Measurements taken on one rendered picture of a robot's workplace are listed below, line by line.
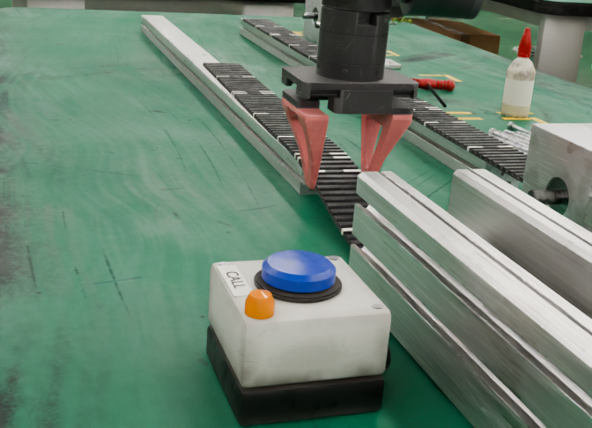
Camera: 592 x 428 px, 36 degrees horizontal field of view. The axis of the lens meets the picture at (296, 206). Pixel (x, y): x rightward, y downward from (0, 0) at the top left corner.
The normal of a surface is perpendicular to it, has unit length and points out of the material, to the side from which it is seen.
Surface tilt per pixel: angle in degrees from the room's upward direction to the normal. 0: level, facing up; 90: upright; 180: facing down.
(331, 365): 90
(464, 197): 90
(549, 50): 90
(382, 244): 90
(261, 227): 0
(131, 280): 0
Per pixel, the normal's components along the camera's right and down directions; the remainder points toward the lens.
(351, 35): -0.08, 0.33
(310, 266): 0.11, -0.93
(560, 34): 0.28, 0.33
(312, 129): 0.26, 0.66
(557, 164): -0.95, 0.04
